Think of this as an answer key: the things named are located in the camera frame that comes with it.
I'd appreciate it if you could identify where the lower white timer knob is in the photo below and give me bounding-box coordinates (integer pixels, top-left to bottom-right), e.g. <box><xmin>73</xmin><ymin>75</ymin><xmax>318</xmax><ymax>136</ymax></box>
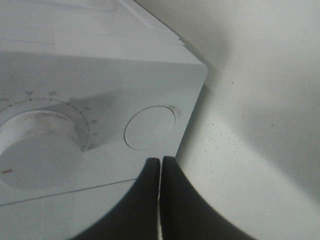
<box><xmin>0</xmin><ymin>110</ymin><xmax>82</xmax><ymax>190</ymax></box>

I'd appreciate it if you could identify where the white microwave oven body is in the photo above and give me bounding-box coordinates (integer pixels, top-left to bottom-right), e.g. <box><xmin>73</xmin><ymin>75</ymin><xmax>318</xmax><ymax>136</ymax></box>
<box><xmin>0</xmin><ymin>0</ymin><xmax>207</xmax><ymax>240</ymax></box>

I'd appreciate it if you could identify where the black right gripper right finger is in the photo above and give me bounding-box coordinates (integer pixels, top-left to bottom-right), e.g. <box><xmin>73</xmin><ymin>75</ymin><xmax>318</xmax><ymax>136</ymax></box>
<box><xmin>160</xmin><ymin>156</ymin><xmax>252</xmax><ymax>240</ymax></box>

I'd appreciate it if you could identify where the round white door button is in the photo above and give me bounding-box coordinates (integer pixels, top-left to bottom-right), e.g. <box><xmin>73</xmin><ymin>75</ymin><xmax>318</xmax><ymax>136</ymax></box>
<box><xmin>123</xmin><ymin>105</ymin><xmax>176</xmax><ymax>151</ymax></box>

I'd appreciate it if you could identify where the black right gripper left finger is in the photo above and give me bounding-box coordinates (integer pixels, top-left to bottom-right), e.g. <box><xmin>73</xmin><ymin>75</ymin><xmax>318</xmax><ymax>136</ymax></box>
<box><xmin>73</xmin><ymin>157</ymin><xmax>161</xmax><ymax>240</ymax></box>

